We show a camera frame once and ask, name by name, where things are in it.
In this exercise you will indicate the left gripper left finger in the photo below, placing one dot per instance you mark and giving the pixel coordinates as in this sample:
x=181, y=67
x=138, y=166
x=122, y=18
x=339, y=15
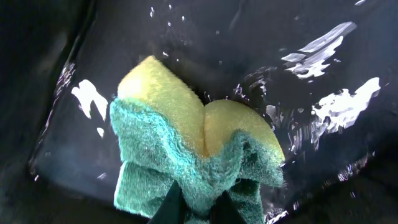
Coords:
x=172, y=209

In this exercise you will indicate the black water tray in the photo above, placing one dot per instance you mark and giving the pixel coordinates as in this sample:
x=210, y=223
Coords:
x=324, y=71

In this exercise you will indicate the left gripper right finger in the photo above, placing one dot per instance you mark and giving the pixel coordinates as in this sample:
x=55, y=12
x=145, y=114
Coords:
x=224, y=211

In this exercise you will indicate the green yellow sponge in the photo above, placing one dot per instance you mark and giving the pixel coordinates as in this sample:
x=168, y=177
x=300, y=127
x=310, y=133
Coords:
x=167, y=136

